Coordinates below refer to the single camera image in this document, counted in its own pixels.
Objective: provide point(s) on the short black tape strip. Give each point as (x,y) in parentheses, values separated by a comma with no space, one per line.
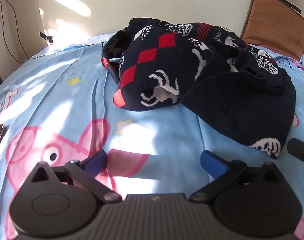
(46,37)

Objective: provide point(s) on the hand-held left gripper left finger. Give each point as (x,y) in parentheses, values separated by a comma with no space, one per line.
(96,160)

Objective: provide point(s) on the navy reindeer knit sweater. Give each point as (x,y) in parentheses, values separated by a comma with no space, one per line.
(217,100)

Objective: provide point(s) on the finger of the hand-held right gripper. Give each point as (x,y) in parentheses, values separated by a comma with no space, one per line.
(300,150)

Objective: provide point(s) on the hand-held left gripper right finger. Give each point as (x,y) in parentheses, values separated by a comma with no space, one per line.
(212,165)

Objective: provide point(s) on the brown seat cushion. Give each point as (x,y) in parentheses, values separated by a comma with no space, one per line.
(272,25)

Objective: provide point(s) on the blue cartoon bed sheet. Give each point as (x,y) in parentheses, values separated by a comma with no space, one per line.
(66,92)

